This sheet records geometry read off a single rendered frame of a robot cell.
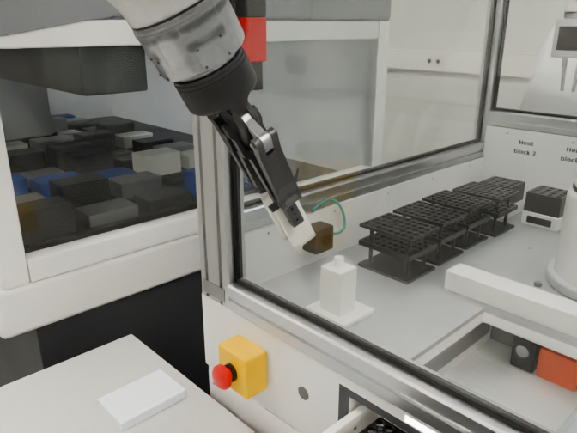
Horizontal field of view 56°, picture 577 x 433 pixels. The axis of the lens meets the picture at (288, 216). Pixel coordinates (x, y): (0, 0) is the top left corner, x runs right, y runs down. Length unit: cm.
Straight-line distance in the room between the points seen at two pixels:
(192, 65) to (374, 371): 43
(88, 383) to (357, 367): 57
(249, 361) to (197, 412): 19
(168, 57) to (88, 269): 80
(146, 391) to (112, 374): 11
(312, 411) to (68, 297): 61
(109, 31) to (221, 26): 69
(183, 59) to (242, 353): 51
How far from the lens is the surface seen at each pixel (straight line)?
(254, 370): 87
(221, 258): 90
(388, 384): 71
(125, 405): 102
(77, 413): 105
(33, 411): 109
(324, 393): 81
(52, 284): 122
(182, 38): 49
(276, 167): 54
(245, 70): 52
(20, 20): 111
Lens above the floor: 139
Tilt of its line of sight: 19 degrees down
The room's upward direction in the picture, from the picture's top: straight up
